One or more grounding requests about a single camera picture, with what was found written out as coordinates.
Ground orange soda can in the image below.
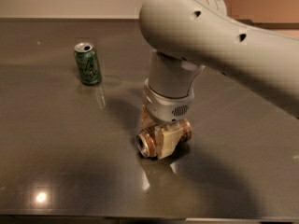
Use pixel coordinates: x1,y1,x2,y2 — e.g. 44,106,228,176
136,119,192,160

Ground green soda can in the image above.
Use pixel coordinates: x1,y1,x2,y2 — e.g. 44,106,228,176
74,42,102,85

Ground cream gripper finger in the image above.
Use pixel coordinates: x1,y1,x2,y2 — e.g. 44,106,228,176
154,122,183,160
141,106,155,129

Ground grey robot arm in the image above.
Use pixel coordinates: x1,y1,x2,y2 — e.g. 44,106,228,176
136,0,299,159

